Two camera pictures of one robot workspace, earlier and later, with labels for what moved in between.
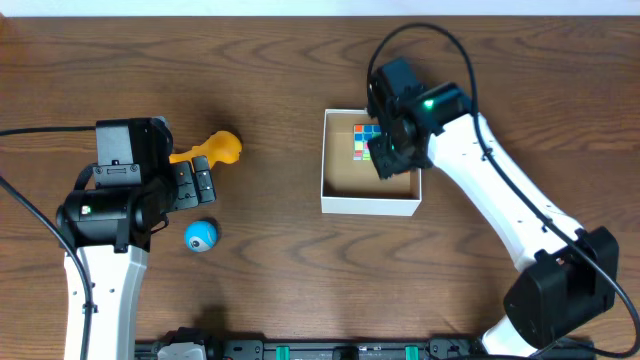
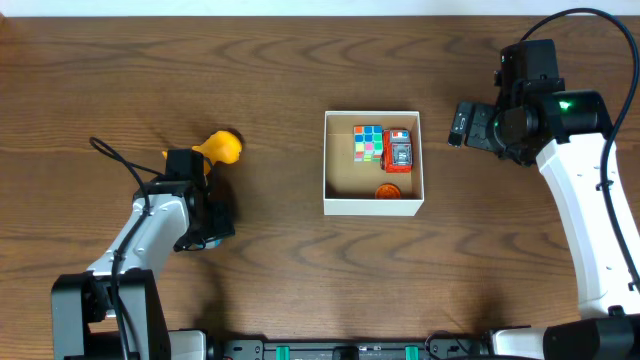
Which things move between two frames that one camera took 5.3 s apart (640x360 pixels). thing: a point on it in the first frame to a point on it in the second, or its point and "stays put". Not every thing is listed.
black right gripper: (392, 157) to (480, 128)
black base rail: (338, 350) stays put
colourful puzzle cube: (362, 133) stays put
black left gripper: (187, 185) to (220, 223)
